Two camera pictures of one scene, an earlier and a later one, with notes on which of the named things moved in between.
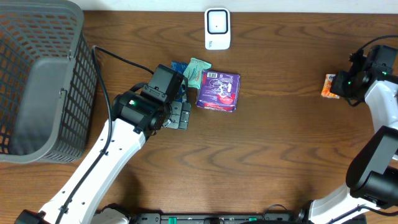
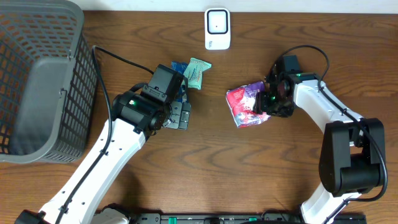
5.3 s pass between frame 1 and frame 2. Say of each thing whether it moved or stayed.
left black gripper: stayed
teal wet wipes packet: stayed
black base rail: stayed
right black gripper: moved
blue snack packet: stayed
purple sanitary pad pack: moved
